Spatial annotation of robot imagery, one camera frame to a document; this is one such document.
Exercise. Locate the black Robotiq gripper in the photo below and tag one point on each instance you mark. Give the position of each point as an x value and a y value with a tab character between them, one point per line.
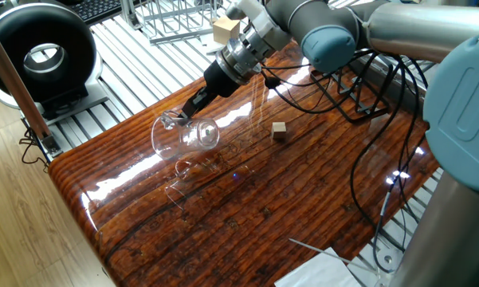
221	81

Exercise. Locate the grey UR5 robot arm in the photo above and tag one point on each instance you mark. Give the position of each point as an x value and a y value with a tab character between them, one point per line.
442	32

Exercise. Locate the large wooden block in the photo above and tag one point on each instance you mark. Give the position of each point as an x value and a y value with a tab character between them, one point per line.
223	30

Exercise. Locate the small wooden cube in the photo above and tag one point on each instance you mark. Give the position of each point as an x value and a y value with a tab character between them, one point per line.
279	130

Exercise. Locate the glossy wood-pattern table mat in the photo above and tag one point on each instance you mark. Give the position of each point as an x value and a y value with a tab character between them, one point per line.
223	199

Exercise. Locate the black keyboard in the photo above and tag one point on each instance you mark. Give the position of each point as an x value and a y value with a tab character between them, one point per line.
97	10

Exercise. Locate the white paper sheet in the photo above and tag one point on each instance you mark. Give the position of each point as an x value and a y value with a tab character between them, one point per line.
319	271

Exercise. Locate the metal frame post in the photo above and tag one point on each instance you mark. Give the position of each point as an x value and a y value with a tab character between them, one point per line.
12	79

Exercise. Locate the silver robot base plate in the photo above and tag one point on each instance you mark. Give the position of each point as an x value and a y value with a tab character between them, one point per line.
387	259

